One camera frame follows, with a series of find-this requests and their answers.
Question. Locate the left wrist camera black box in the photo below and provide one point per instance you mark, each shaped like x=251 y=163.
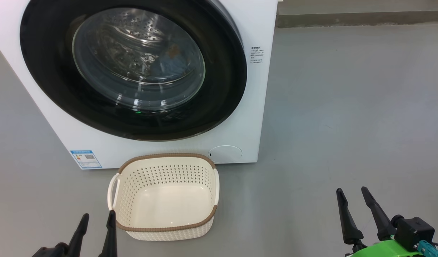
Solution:
x=51 y=251

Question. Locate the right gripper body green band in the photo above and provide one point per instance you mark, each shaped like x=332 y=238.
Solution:
x=383 y=250

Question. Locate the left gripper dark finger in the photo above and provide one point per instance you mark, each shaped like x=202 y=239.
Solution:
x=110 y=235
x=78 y=237

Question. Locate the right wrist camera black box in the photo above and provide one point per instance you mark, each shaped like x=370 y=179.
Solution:
x=413 y=232

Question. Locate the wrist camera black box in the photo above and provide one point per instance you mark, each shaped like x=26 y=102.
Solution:
x=413 y=232
x=51 y=251

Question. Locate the round white filter cover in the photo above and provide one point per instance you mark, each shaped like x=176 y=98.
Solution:
x=225 y=154

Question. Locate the blue patterned clothing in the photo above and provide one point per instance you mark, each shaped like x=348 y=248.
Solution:
x=173 y=51

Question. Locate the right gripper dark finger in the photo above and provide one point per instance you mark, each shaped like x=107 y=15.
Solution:
x=347 y=221
x=378 y=214

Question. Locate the cream perforated laundry basket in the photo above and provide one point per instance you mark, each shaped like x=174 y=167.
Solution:
x=169 y=203

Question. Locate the blue energy label sticker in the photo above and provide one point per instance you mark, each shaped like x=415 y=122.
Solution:
x=86 y=159

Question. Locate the black washer door glass bowl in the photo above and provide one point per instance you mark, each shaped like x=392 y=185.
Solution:
x=47 y=78

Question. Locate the white front-load washing machine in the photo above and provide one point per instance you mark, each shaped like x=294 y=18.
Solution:
x=254 y=117

